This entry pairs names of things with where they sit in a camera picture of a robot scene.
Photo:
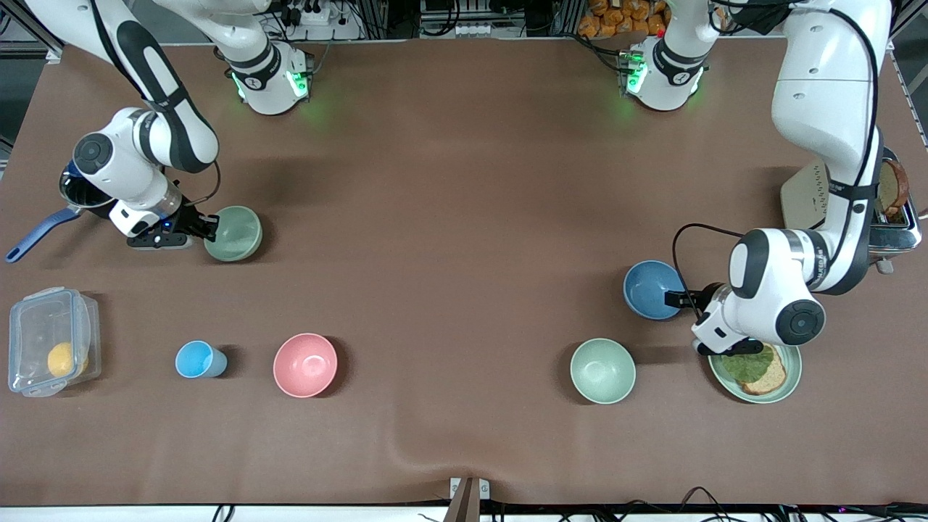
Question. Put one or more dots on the clear plastic lidded container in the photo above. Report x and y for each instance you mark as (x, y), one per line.
(32, 326)

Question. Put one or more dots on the pale mint green bowl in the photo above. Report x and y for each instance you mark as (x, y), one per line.
(602, 371)

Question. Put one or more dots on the toast slice in toaster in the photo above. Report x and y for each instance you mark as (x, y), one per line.
(893, 187)

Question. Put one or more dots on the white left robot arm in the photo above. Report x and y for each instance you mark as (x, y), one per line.
(826, 87)

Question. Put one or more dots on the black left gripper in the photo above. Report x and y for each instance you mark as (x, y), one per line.
(704, 297)

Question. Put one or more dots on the metal table edge bracket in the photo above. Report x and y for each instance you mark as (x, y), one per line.
(458, 487)

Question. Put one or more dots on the brown bread slice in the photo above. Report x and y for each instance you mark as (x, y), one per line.
(772, 378)

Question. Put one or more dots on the yellow lemon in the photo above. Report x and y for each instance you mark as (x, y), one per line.
(61, 359)

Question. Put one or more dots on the sage green plastic bowl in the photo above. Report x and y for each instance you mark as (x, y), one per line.
(239, 235)

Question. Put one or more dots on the pink plastic bowl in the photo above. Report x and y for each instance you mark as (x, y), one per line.
(304, 366)

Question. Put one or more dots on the beige and chrome toaster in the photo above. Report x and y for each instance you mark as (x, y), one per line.
(801, 199)

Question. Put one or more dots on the blue plastic bowl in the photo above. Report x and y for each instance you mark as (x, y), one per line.
(647, 290)

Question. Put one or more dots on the orange snack packets pile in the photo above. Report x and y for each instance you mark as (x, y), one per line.
(616, 18)

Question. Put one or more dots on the green lettuce leaf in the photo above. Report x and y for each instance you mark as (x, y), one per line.
(743, 367)

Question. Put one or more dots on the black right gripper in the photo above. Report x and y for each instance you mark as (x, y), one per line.
(190, 219)

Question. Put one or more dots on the light blue plastic cup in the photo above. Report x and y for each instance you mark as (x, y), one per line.
(194, 359)

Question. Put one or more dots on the brown table cover mat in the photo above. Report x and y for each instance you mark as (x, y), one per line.
(449, 181)

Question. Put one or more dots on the white power strip with plugs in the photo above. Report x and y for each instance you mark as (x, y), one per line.
(312, 13)

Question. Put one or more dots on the pale green plate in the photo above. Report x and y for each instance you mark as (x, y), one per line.
(794, 377)

